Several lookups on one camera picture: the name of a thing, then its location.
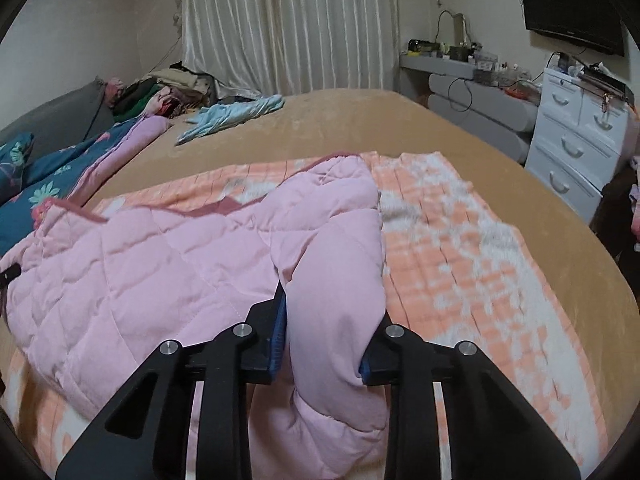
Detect pink quilted jacket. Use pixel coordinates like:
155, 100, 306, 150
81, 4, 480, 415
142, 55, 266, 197
0, 152, 396, 480

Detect white pleated curtain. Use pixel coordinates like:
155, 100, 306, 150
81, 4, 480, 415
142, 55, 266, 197
181, 0, 401, 98

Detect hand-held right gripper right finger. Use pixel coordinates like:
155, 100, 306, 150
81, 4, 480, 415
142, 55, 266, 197
357, 310, 583, 480

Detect clutter of small desk items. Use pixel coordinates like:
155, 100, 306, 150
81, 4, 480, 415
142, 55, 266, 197
407, 10, 543, 98

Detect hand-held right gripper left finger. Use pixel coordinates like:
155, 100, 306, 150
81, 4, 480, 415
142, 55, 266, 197
55, 280, 288, 480

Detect grey padded headboard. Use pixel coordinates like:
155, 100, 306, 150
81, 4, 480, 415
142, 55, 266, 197
0, 77, 113, 161

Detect blue floral quilt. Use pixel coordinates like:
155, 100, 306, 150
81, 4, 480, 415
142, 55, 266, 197
0, 115, 173, 256

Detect light blue striped garment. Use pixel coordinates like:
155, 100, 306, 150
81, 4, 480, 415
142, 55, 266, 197
175, 94, 286, 146

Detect black flat television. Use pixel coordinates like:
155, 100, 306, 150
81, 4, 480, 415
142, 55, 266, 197
517, 0, 626, 57

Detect grey rounded desk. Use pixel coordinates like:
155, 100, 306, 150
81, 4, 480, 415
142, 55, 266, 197
400, 52, 541, 163

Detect bed with tan sheet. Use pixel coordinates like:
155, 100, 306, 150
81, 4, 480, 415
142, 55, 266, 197
75, 87, 628, 480

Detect orange white checked blanket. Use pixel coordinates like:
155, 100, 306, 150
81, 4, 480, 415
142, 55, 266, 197
0, 150, 608, 480

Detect pile of mixed clothes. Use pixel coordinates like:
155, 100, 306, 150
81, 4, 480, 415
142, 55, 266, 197
105, 62, 221, 121

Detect white drawer cabinet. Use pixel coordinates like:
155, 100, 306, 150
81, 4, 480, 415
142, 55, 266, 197
525, 67, 640, 223

